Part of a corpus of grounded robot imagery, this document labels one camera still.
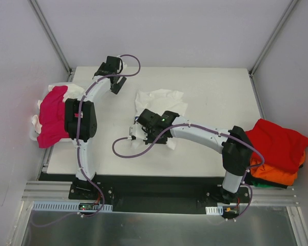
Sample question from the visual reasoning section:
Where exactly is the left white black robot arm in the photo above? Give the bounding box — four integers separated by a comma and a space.
64, 56, 126, 199

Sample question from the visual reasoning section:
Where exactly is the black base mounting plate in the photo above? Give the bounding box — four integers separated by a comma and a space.
68, 175, 249, 214

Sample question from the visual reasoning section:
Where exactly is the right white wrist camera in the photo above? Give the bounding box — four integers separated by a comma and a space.
129, 124, 142, 140

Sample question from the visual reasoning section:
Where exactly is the magenta t-shirt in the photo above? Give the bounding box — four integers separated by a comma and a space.
37, 86, 69, 149

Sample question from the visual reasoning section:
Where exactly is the red folded t-shirt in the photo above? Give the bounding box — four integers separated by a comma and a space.
246, 119, 308, 174

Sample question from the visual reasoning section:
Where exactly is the grey cable duct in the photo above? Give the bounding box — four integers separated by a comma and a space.
32, 201, 113, 213
205, 206, 223, 216

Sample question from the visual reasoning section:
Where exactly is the right aluminium corner profile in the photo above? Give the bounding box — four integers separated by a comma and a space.
249, 0, 300, 78

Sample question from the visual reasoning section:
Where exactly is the right grey cable duct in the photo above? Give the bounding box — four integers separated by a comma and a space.
205, 206, 223, 216

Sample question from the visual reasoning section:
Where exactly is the aluminium corner profile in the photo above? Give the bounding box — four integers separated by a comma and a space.
28, 0, 73, 76
249, 0, 300, 78

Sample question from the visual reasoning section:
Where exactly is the green folded t-shirt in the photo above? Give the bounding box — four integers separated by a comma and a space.
251, 180, 288, 190

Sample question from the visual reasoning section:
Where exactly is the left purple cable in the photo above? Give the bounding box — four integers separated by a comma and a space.
30, 54, 141, 228

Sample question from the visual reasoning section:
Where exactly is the white laundry basket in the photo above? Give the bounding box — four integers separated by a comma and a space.
29, 92, 70, 143

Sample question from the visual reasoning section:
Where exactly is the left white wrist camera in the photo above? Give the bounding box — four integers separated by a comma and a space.
117, 60, 127, 74

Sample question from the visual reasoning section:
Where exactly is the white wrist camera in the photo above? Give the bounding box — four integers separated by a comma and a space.
129, 124, 142, 140
117, 60, 127, 74

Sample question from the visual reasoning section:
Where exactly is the left grey cable duct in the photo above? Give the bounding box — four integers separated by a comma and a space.
32, 201, 113, 213

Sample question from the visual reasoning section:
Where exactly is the left aluminium corner profile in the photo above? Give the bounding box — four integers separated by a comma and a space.
28, 0, 73, 76

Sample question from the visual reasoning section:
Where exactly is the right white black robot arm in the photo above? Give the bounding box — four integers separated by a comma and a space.
136, 109, 253, 204

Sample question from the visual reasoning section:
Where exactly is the pale pink white garment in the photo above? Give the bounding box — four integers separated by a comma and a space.
31, 83, 85, 136

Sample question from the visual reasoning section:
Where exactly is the aluminium front rail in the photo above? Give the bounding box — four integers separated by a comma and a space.
22, 181, 71, 201

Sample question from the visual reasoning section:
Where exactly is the black folded garment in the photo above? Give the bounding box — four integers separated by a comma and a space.
245, 165, 298, 187

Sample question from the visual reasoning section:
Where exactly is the white daisy print t-shirt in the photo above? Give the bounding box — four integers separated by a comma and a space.
129, 88, 189, 151

